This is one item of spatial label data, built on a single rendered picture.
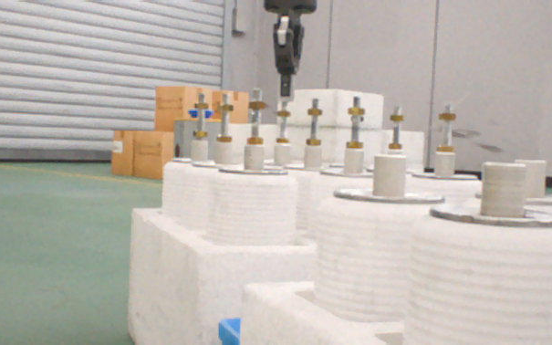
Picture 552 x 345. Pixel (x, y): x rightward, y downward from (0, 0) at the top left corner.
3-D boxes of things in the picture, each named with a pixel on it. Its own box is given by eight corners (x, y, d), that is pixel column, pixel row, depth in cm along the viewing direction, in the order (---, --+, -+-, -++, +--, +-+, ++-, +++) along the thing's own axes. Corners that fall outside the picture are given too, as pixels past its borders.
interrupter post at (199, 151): (186, 164, 101) (187, 140, 101) (200, 164, 103) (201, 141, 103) (197, 165, 100) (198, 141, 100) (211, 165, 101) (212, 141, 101)
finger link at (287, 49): (272, 26, 99) (276, 61, 103) (270, 35, 98) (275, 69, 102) (292, 27, 99) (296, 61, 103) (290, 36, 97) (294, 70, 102)
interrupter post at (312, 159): (325, 172, 94) (326, 147, 94) (310, 172, 93) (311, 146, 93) (313, 172, 96) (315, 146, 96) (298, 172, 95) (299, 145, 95)
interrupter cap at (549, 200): (520, 210, 50) (521, 199, 50) (453, 199, 57) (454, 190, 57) (607, 211, 53) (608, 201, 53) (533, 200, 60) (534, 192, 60)
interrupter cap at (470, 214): (487, 235, 35) (488, 219, 35) (401, 216, 42) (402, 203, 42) (611, 234, 38) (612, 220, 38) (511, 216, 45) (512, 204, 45)
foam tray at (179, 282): (190, 439, 71) (198, 250, 70) (127, 332, 107) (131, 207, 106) (529, 407, 84) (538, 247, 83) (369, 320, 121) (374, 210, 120)
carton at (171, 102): (211, 133, 492) (213, 88, 491) (183, 132, 474) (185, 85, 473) (181, 132, 512) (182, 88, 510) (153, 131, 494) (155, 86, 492)
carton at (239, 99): (246, 135, 519) (248, 92, 517) (221, 134, 502) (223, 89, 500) (219, 134, 540) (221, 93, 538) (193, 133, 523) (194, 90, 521)
